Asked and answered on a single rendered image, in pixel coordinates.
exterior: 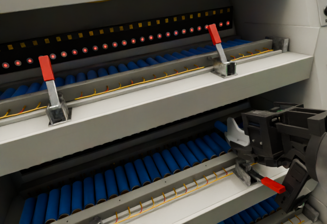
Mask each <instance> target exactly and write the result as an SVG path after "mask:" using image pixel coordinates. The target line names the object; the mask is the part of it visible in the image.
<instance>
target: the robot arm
mask: <svg viewBox="0 0 327 224"><path fill-rule="evenodd" d="M273 104H274V108H272V109H269V111H258V110H253V111H251V110H249V111H247V113H241V115H242V121H243V128H239V127H238V125H237V123H236V122H235V120H234V119H233V118H232V117H228V118H227V132H226V131H225V132H224V136H225V139H226V141H227V143H228V144H229V146H230V147H231V149H232V150H233V152H234V153H235V154H236V155H237V156H238V157H240V158H242V159H245V160H249V161H251V162H253V163H259V164H261V165H265V166H267V167H277V168H278V167H280V166H283V167H284V168H286V169H288V168H289V170H288V172H287V174H286V176H285V179H284V181H283V183H282V185H283V186H285V189H286V191H285V192H283V193H281V194H279V193H277V195H276V197H275V199H274V201H275V202H276V203H277V204H278V205H279V206H280V207H281V208H282V209H283V210H284V211H285V212H286V214H288V213H289V212H292V211H293V210H294V211H297V210H299V209H301V208H302V207H304V205H305V204H306V203H307V202H308V200H309V199H308V197H309V196H310V195H311V193H312V192H313V190H314V189H315V187H316V186H317V184H318V183H319V184H320V186H321V188H322V189H323V190H324V192H325V193H326V194H327V110H320V109H309V108H304V104H297V103H285V102H274V103H273ZM281 105H288V106H293V107H290V108H288V109H285V110H281Z"/></svg>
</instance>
